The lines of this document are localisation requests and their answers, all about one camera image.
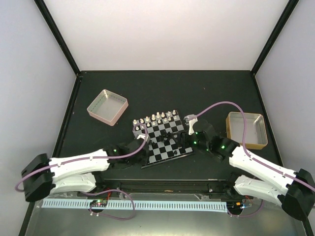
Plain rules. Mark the left circuit board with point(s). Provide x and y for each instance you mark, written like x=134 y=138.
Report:
x=98 y=203

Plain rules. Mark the black frame post left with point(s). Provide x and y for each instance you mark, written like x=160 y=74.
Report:
x=42 y=7

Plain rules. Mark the black frame post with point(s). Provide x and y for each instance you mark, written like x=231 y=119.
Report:
x=280 y=24
x=42 y=7

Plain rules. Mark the gold rectangular tin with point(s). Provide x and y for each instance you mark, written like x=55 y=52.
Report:
x=255 y=135

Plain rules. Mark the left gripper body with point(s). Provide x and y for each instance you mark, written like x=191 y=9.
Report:
x=143 y=161

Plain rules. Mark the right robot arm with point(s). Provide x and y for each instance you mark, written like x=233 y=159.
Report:
x=293 y=191

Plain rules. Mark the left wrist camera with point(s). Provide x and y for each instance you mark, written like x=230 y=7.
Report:
x=145 y=137

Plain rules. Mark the pink square tin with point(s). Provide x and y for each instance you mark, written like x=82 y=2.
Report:
x=107 y=107

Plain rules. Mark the black aluminium rail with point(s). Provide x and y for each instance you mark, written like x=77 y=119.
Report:
x=214 y=188

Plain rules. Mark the black white chessboard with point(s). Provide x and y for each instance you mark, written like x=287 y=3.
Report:
x=162 y=152

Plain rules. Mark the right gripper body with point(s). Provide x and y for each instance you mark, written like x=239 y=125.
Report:
x=202 y=145

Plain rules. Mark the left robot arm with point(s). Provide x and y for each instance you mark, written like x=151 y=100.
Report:
x=44 y=176

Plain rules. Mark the black frame post right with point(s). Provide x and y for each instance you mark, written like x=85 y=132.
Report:
x=280 y=24

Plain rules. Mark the white cable duct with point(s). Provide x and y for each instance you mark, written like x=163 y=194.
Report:
x=137 y=205

